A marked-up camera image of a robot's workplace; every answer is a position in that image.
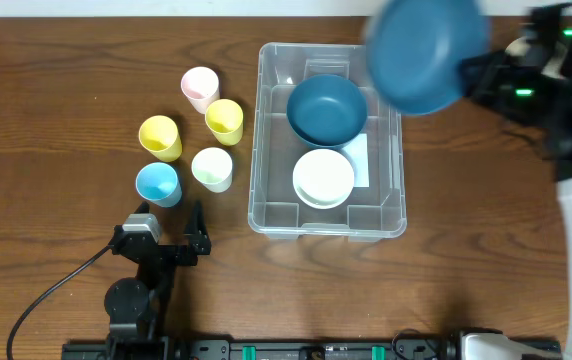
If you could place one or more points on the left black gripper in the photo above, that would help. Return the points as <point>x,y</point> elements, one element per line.
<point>167,252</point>

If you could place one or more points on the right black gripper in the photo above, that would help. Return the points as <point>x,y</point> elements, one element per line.
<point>489,76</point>

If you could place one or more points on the dark blue bowl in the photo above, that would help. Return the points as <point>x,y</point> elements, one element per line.
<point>414,49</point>
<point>327,111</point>

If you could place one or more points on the white small bowl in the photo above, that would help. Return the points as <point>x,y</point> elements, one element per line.
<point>323,172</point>

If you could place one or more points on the yellow small bowl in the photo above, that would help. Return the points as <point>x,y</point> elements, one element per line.
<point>323,202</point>

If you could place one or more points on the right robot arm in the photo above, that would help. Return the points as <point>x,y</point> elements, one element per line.
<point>557,147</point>

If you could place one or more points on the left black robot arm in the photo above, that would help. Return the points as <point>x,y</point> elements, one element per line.
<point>135,304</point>

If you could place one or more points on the yellow cup near container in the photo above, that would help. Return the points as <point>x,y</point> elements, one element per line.
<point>224,118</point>

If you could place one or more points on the white label in container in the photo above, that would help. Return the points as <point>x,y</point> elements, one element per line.
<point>356,152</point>

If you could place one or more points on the clear plastic storage container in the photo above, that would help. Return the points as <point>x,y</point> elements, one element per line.
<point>369,214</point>

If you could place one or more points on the light blue plastic cup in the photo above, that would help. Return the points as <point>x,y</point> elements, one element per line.
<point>159,183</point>

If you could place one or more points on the pale green plastic cup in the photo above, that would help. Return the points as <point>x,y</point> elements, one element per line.
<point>213,167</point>

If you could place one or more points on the yellow cup far left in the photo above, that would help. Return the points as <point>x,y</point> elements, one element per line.
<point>159,135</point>

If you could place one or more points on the pink plastic cup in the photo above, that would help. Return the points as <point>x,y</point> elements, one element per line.
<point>200,85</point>

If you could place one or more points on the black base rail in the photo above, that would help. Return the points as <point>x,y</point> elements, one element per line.
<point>407,347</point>

